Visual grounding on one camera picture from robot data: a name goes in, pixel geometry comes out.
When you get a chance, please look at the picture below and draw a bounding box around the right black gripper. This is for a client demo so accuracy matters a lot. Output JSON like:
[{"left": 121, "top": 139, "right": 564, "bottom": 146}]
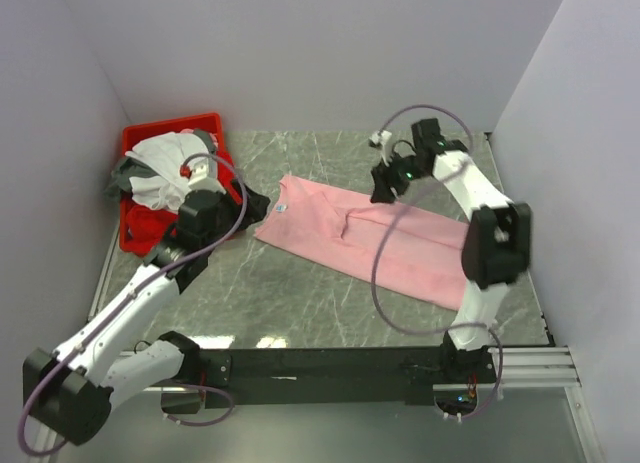
[{"left": 369, "top": 149, "right": 428, "bottom": 206}]

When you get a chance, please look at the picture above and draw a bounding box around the pink t-shirt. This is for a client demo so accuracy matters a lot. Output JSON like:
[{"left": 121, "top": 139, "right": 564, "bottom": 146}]
[{"left": 255, "top": 175, "right": 467, "bottom": 310}]

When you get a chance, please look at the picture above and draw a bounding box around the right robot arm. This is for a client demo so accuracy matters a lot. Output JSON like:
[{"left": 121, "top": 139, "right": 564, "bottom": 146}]
[{"left": 369, "top": 118, "right": 532, "bottom": 382}]

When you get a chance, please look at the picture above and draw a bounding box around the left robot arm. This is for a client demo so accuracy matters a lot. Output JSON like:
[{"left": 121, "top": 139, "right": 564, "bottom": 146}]
[{"left": 22, "top": 181, "right": 270, "bottom": 446}]

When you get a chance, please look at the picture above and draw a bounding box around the white t-shirt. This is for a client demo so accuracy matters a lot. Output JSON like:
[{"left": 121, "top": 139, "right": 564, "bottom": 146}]
[{"left": 125, "top": 129, "right": 218, "bottom": 213}]

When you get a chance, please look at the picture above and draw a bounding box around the red plastic bin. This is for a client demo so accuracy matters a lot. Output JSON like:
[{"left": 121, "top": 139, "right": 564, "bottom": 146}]
[{"left": 118, "top": 113, "right": 241, "bottom": 248}]

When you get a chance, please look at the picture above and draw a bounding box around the grey t-shirt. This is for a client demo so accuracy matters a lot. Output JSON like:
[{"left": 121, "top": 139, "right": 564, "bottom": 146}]
[{"left": 103, "top": 127, "right": 221, "bottom": 201}]

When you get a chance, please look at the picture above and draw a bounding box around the black base beam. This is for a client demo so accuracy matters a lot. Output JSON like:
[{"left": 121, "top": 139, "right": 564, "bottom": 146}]
[{"left": 149, "top": 346, "right": 499, "bottom": 410}]

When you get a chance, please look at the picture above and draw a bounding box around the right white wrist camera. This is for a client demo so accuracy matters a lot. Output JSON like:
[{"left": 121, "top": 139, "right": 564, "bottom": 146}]
[{"left": 368, "top": 130, "right": 393, "bottom": 166}]

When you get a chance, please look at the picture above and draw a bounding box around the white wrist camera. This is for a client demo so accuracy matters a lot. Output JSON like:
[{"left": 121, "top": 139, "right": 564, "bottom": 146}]
[
  {"left": 180, "top": 163, "right": 225, "bottom": 193},
  {"left": 368, "top": 130, "right": 393, "bottom": 166}
]

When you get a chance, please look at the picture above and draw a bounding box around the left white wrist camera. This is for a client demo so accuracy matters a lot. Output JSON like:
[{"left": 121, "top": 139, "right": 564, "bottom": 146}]
[{"left": 180, "top": 163, "right": 225, "bottom": 193}]

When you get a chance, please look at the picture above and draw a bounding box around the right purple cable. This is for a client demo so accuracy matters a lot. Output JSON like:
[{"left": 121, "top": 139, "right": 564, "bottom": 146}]
[{"left": 369, "top": 103, "right": 503, "bottom": 422}]

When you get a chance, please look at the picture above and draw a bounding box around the purple cable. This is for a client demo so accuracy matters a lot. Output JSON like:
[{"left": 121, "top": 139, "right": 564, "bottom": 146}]
[
  {"left": 369, "top": 103, "right": 503, "bottom": 422},
  {"left": 17, "top": 152, "right": 249, "bottom": 457}
]

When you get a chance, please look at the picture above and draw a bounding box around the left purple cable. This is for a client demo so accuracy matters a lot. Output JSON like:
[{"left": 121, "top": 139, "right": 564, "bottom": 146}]
[{"left": 17, "top": 152, "right": 249, "bottom": 457}]

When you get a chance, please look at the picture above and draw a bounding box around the aluminium frame rail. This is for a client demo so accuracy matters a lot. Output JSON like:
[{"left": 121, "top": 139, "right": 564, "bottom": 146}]
[{"left": 28, "top": 232, "right": 601, "bottom": 463}]

